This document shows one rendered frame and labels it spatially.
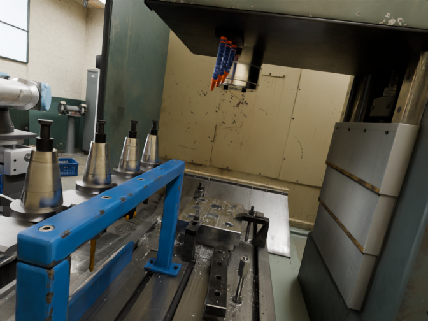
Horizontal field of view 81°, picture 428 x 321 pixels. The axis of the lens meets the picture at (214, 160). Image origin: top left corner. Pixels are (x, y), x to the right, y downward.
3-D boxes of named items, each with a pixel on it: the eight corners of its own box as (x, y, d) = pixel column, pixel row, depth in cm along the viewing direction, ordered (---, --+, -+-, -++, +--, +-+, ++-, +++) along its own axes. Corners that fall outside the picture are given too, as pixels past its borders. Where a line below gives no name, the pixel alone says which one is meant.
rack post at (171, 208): (142, 269, 72) (155, 170, 66) (150, 259, 77) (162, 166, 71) (176, 278, 70) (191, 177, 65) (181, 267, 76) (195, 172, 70)
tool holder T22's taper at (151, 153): (153, 164, 60) (156, 136, 59) (137, 160, 61) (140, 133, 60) (162, 161, 65) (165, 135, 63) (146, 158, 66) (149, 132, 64)
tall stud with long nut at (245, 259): (231, 303, 64) (240, 257, 62) (232, 295, 67) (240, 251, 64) (241, 306, 64) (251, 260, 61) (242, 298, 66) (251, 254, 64)
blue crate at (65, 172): (34, 178, 376) (35, 164, 372) (29, 171, 404) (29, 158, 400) (79, 176, 420) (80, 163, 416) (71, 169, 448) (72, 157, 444)
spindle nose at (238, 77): (259, 89, 78) (267, 49, 76) (209, 81, 80) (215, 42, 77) (256, 94, 94) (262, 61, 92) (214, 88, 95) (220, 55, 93)
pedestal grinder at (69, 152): (59, 157, 514) (62, 101, 494) (54, 153, 539) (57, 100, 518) (83, 156, 548) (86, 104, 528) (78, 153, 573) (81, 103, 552)
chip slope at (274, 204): (134, 238, 140) (139, 194, 135) (172, 200, 205) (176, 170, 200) (295, 276, 129) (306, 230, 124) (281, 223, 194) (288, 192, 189)
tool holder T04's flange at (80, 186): (103, 205, 39) (104, 190, 38) (66, 199, 39) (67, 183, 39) (121, 193, 45) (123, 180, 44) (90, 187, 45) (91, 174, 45)
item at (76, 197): (36, 202, 34) (36, 197, 34) (65, 192, 40) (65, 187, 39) (83, 213, 33) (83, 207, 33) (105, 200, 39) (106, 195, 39)
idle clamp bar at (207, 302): (200, 329, 55) (204, 303, 54) (210, 262, 80) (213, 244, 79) (222, 334, 55) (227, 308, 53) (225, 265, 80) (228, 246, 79)
